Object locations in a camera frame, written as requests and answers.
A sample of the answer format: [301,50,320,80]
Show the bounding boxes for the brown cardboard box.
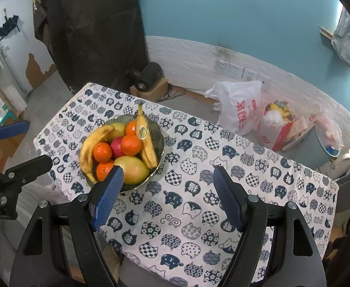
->
[130,78,169,102]
[0,132,26,171]

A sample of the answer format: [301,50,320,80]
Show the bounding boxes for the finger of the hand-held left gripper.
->
[0,121,29,156]
[6,155,53,183]

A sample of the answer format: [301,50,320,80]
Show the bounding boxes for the grey door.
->
[0,0,59,96]

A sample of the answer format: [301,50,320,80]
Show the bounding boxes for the red apple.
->
[111,137,124,160]

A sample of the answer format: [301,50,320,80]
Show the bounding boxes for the yellow-green apple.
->
[113,156,150,185]
[111,122,128,139]

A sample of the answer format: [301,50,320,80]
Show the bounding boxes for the green patterned glass bowl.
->
[79,114,165,193]

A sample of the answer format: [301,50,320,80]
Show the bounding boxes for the teal stool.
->
[0,110,15,126]

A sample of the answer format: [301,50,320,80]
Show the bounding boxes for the dark hanging cloth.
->
[33,0,150,92]

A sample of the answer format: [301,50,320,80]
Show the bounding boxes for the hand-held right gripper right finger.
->
[212,165,327,287]

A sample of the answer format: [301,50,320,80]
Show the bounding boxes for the flattened cardboard pieces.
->
[281,114,317,151]

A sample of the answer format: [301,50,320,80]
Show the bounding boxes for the black cable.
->
[163,85,187,100]

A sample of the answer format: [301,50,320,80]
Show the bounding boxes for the large orange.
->
[93,143,112,163]
[120,134,142,156]

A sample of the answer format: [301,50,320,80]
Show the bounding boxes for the grey-blue bin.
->
[297,126,341,168]

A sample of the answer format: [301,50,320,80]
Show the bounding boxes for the cat-print tablecloth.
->
[33,82,340,287]

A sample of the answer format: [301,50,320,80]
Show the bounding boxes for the black umbrella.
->
[0,14,20,38]

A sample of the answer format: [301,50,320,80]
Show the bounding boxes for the white plastic bag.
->
[205,81,263,136]

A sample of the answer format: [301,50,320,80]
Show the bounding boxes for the red white carton box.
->
[254,102,296,151]

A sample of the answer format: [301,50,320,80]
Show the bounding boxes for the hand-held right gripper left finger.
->
[10,165,124,287]

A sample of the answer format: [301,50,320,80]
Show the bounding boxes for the yellow banana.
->
[135,103,159,169]
[80,125,116,183]

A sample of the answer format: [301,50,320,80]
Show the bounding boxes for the white plastic object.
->
[332,149,350,171]

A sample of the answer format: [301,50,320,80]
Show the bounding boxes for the grey foil curtain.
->
[332,6,350,81]

